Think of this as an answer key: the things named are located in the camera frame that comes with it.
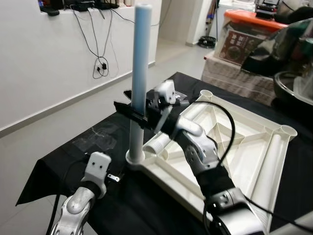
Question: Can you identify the white plastic table leg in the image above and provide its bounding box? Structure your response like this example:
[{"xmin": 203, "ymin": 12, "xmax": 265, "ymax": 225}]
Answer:
[
  {"xmin": 144, "ymin": 105, "xmax": 206, "ymax": 155},
  {"xmin": 247, "ymin": 132, "xmax": 289, "ymax": 216},
  {"xmin": 126, "ymin": 4, "xmax": 152, "ymax": 165},
  {"xmin": 271, "ymin": 211, "xmax": 313, "ymax": 235}
]

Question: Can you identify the clear plastic bag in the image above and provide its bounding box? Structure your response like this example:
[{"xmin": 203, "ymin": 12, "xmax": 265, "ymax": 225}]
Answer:
[
  {"xmin": 174, "ymin": 92, "xmax": 189, "ymax": 104},
  {"xmin": 73, "ymin": 125, "xmax": 118, "ymax": 150}
]

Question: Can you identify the black tablecloth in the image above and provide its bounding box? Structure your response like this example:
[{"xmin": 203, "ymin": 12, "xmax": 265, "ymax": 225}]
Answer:
[{"xmin": 17, "ymin": 72, "xmax": 313, "ymax": 235}]

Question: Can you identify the beige cloth covered bench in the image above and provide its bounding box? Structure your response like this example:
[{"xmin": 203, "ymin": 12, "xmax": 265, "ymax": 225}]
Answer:
[{"xmin": 201, "ymin": 53, "xmax": 279, "ymax": 106}]

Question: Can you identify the black antenna router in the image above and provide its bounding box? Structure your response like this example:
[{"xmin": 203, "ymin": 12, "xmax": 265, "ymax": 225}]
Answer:
[{"xmin": 95, "ymin": 0, "xmax": 120, "ymax": 9}]

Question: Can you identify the white plastic table top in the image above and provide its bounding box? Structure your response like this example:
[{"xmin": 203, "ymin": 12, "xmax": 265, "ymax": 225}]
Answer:
[{"xmin": 126, "ymin": 90, "xmax": 299, "ymax": 231}]

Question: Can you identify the black set-top box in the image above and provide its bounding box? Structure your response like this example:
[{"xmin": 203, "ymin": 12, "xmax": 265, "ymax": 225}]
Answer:
[{"xmin": 49, "ymin": 0, "xmax": 93, "ymax": 11}]

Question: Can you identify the clear plastic container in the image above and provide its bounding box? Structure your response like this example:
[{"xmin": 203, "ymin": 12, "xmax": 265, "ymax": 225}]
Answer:
[{"xmin": 293, "ymin": 73, "xmax": 313, "ymax": 96}]

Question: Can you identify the red printed carton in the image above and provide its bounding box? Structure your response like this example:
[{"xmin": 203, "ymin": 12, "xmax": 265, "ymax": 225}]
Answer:
[{"xmin": 220, "ymin": 29, "xmax": 260, "ymax": 62}]

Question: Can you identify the black remote control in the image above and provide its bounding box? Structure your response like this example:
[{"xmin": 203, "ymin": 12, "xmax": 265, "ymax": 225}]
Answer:
[{"xmin": 40, "ymin": 6, "xmax": 60, "ymax": 16}]

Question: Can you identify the black round wok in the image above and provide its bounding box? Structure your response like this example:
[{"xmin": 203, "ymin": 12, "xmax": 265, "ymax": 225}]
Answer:
[{"xmin": 274, "ymin": 71, "xmax": 313, "ymax": 106}]

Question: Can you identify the black cloth bundle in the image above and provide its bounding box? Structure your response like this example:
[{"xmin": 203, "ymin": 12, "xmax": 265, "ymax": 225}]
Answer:
[{"xmin": 281, "ymin": 6, "xmax": 313, "ymax": 23}]

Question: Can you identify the clear storage box orange lid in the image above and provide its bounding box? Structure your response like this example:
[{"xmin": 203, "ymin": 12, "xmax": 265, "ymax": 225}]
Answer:
[{"xmin": 218, "ymin": 10, "xmax": 289, "ymax": 64}]

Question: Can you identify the black kitchen appliance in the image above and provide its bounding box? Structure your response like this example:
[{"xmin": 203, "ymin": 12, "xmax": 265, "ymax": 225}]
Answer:
[{"xmin": 257, "ymin": 0, "xmax": 279, "ymax": 18}]

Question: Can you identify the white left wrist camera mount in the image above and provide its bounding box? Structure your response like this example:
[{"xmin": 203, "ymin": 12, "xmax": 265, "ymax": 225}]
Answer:
[{"xmin": 84, "ymin": 152, "xmax": 112, "ymax": 194}]

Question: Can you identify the black wall cable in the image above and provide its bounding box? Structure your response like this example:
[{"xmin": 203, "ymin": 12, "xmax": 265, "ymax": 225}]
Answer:
[{"xmin": 73, "ymin": 7, "xmax": 115, "ymax": 79}]

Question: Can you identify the thin grey wall cable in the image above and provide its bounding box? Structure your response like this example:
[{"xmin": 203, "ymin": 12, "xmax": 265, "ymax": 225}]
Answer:
[{"xmin": 110, "ymin": 0, "xmax": 169, "ymax": 27}]

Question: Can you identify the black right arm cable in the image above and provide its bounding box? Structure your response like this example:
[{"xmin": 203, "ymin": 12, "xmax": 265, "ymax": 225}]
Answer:
[{"xmin": 181, "ymin": 100, "xmax": 313, "ymax": 233}]

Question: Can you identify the black coiled hose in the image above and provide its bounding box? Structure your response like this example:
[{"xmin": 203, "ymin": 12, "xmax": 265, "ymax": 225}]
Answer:
[{"xmin": 198, "ymin": 35, "xmax": 218, "ymax": 48}]

